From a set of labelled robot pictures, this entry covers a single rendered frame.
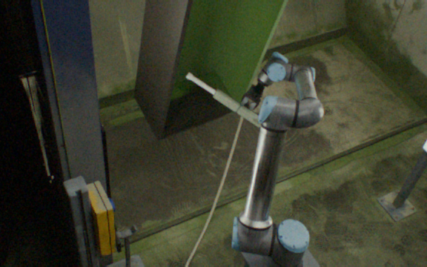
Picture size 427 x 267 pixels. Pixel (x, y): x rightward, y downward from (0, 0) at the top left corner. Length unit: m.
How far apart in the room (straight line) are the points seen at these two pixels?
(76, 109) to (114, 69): 1.91
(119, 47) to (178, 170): 1.00
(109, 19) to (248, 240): 2.09
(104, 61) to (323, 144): 1.69
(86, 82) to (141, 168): 1.74
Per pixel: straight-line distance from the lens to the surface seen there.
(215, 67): 3.61
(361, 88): 4.55
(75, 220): 1.67
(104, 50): 3.91
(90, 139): 2.20
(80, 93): 2.01
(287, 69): 2.72
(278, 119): 2.16
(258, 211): 2.35
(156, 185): 3.56
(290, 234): 2.41
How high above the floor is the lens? 2.91
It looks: 48 degrees down
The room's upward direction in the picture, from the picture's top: 8 degrees clockwise
